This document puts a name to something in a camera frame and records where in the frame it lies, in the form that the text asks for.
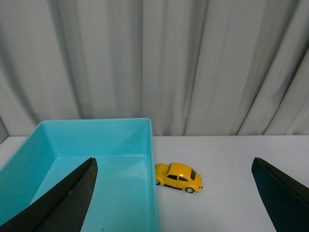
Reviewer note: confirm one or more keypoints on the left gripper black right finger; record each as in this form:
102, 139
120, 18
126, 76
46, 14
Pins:
285, 199

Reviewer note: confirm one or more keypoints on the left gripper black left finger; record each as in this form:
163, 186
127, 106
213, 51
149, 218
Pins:
61, 209

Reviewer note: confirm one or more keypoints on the yellow beetle toy car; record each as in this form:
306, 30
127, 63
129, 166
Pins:
178, 176

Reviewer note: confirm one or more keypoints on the turquoise plastic storage box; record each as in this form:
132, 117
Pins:
124, 197

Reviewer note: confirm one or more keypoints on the grey pleated curtain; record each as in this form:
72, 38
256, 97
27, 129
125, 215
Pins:
194, 67

